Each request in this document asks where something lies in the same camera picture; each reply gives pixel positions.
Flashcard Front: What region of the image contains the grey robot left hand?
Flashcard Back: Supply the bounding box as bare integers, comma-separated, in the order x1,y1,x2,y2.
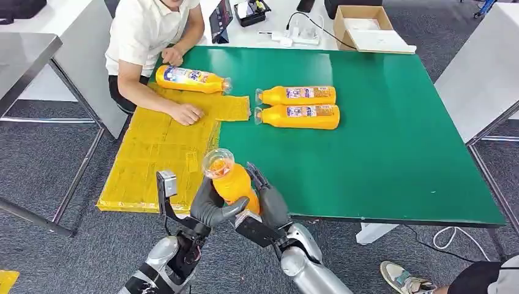
189,176,250,228

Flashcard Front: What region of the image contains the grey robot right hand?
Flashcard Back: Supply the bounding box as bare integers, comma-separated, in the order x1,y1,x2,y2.
245,162,293,230

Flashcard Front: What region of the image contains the seated person's right hand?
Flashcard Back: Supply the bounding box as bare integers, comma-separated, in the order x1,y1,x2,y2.
168,102,205,127

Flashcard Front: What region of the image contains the seated person's left hand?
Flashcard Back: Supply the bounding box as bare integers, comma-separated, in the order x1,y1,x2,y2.
161,46,185,68

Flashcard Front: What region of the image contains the orange drink bottle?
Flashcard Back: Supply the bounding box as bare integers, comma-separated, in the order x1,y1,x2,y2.
201,148,261,216
253,104,340,130
254,85,337,107
155,64,233,96

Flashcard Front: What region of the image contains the seated person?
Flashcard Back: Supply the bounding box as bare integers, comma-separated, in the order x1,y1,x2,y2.
104,0,206,127

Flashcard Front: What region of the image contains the yellow plastic sheet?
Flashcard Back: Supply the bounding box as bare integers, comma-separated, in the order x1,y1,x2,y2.
96,81,252,215

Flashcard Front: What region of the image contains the black tablet on stand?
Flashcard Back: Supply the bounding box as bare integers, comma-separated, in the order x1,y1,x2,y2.
209,0,235,45

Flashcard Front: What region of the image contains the grey side table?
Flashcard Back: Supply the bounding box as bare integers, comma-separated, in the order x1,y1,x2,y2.
18,0,129,140

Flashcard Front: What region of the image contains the white desk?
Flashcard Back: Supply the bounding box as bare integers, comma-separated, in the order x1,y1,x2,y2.
194,0,340,52

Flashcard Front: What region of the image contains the black open device case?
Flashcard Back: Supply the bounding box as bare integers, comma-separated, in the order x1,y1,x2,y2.
234,0,272,28

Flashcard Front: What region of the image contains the white table foot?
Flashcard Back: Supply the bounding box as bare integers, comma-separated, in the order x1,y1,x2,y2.
355,222,406,246

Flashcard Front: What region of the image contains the white power adapter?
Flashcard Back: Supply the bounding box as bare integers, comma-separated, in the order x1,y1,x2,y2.
270,15,325,47

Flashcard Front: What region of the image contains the green table mat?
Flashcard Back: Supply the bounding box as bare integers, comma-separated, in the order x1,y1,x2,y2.
147,45,507,227

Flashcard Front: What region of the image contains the steel table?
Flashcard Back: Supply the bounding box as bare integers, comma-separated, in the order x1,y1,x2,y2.
0,32,107,239

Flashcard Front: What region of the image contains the black bag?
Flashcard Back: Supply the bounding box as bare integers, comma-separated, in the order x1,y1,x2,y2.
0,0,48,26

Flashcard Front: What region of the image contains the brown cardboard box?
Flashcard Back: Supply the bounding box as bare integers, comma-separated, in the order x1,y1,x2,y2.
333,4,417,55

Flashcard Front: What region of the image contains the yellow floor object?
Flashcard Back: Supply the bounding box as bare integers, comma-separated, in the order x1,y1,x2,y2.
0,269,21,294

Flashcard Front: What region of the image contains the standing person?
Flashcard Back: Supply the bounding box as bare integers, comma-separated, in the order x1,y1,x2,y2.
379,254,519,294

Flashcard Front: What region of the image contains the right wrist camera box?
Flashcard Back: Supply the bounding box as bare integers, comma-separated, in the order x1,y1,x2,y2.
234,208,285,249

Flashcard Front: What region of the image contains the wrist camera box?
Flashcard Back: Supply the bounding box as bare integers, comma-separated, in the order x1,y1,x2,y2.
234,208,285,249
155,170,179,200

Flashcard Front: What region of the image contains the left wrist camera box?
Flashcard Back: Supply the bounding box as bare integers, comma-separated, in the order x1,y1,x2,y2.
155,170,179,200

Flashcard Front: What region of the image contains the black floor cable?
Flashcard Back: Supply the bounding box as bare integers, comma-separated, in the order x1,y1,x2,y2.
405,224,480,265

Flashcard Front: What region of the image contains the black cable on desk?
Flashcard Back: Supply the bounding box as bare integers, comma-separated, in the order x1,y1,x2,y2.
285,11,358,51

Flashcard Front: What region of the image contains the white floor cable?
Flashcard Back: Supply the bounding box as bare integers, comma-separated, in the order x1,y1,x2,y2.
432,225,492,263

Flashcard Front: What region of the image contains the pale table with frame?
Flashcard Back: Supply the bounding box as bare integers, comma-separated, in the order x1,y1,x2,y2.
434,3,519,260

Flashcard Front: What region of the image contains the blue metal frame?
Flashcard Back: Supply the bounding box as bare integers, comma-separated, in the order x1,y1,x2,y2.
460,0,500,20

